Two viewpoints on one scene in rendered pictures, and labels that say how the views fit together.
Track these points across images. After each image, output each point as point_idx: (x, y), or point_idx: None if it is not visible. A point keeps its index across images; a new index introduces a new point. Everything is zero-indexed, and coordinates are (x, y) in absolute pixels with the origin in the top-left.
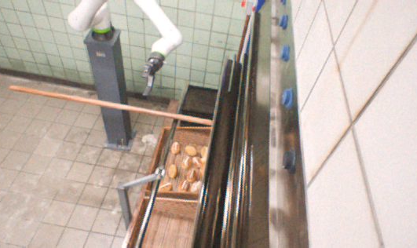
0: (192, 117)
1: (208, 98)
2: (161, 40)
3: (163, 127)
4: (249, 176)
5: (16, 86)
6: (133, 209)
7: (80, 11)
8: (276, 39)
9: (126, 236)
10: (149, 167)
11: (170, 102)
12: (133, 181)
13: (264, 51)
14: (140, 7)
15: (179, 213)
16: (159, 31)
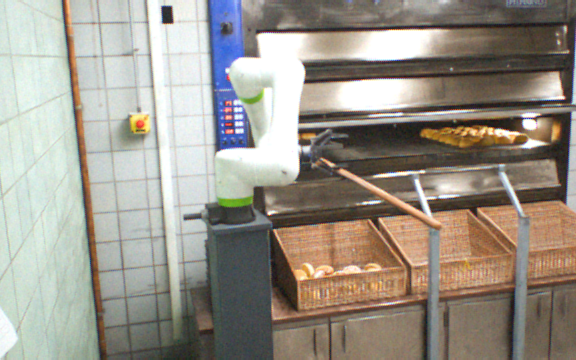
0: None
1: None
2: None
3: (298, 281)
4: (439, 52)
5: (433, 219)
6: (422, 299)
7: (296, 129)
8: (358, 21)
9: (454, 293)
10: (356, 306)
11: (211, 327)
12: (426, 209)
13: (340, 46)
14: (264, 103)
15: None
16: (269, 125)
